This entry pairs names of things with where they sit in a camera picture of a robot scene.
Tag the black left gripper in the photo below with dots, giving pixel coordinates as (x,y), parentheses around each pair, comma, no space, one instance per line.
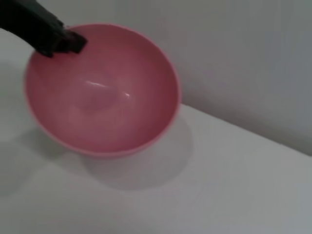
(29,22)

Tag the pink plastic bowl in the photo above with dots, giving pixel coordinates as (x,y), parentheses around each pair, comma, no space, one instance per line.
(104,102)

